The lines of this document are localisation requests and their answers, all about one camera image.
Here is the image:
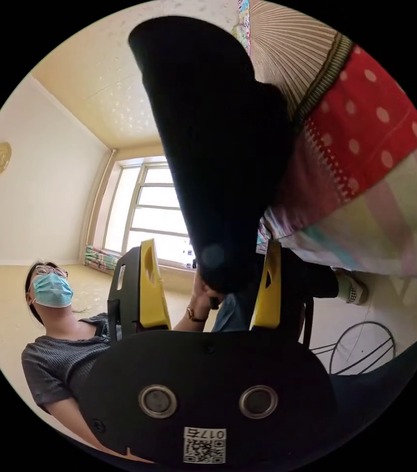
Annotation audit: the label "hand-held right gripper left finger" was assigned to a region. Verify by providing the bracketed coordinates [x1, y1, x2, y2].
[139, 238, 172, 329]

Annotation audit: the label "person's left hand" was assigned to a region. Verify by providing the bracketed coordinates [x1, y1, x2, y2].
[187, 273, 226, 322]

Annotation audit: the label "person's left forearm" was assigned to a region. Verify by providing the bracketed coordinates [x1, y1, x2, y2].
[173, 314, 209, 332]

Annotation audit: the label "bed with mat and quilt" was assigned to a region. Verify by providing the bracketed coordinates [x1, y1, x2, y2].
[230, 0, 417, 289]

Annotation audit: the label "black pants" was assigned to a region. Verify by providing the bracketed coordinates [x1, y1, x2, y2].
[128, 16, 295, 295]

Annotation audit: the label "person's body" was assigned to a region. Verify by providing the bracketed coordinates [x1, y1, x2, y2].
[21, 261, 250, 418]

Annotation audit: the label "window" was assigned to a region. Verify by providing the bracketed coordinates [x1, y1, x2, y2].
[102, 157, 199, 267]

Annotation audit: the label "folded striped blanket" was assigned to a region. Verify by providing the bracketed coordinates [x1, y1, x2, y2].
[84, 244, 121, 267]

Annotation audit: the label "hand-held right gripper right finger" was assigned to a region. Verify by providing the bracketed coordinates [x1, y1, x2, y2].
[250, 241, 282, 331]

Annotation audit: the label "white checkered shoe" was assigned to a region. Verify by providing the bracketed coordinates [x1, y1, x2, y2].
[335, 272, 369, 306]

